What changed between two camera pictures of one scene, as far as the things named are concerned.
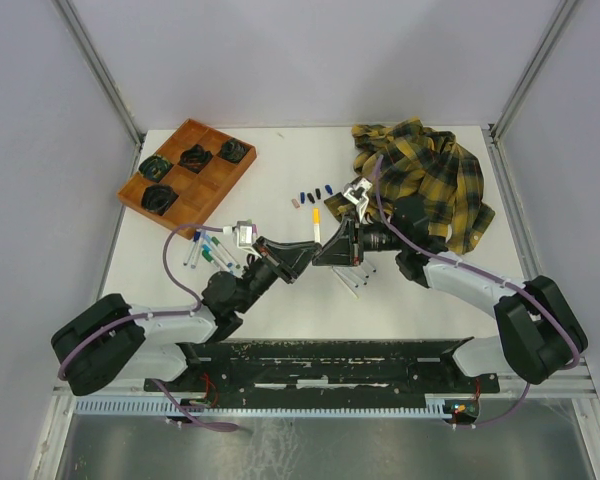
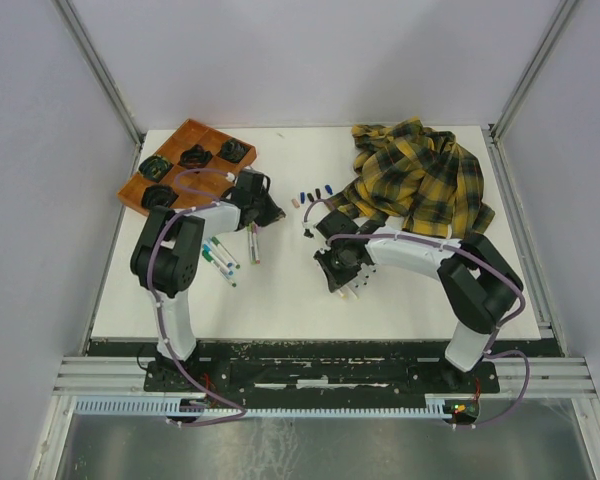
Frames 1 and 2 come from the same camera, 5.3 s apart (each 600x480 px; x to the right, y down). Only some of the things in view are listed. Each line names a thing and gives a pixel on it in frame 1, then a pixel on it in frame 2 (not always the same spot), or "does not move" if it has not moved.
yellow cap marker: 317,224 to 351,292
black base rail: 330,372 does not move
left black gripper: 278,256 to 273,214
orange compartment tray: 187,175 does not move
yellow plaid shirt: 411,160 does not move
